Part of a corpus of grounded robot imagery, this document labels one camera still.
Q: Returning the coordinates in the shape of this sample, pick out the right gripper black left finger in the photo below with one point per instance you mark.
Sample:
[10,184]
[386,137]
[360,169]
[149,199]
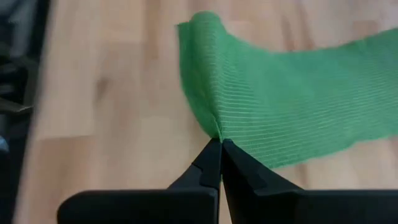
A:
[155,207]

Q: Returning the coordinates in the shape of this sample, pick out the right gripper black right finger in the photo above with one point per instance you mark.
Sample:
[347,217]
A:
[295,207]

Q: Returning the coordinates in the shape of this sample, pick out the teal green ribbed bandage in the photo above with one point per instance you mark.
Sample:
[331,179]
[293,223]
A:
[280,93]

